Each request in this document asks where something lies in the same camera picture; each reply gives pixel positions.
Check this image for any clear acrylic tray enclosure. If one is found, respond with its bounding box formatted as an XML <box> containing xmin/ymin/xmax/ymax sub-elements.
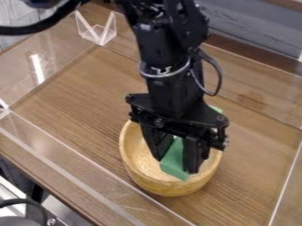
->
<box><xmin>0</xmin><ymin>19</ymin><xmax>302</xmax><ymax>226</ymax></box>

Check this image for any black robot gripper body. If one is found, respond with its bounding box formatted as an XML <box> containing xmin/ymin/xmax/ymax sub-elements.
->
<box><xmin>126</xmin><ymin>57</ymin><xmax>229</xmax><ymax>150</ymax></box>

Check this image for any thick black cable loop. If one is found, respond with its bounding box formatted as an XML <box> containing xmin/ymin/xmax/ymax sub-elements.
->
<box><xmin>0</xmin><ymin>0</ymin><xmax>93</xmax><ymax>36</ymax></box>

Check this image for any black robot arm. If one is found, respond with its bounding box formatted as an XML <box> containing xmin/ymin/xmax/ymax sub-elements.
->
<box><xmin>117</xmin><ymin>0</ymin><xmax>229</xmax><ymax>174</ymax></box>

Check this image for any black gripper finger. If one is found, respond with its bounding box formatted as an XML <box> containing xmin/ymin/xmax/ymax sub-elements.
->
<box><xmin>142</xmin><ymin>125</ymin><xmax>174</xmax><ymax>161</ymax></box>
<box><xmin>184</xmin><ymin>135</ymin><xmax>210</xmax><ymax>174</ymax></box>

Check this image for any green rectangular block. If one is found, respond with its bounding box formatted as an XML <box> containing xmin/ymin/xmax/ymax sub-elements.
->
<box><xmin>158</xmin><ymin>104</ymin><xmax>225</xmax><ymax>182</ymax></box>

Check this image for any black metal table frame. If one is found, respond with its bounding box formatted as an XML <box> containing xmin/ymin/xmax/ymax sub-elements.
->
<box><xmin>0</xmin><ymin>157</ymin><xmax>94</xmax><ymax>226</ymax></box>

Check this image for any brown wooden bowl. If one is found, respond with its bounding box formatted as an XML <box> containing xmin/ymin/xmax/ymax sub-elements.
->
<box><xmin>119</xmin><ymin>121</ymin><xmax>222</xmax><ymax>197</ymax></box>

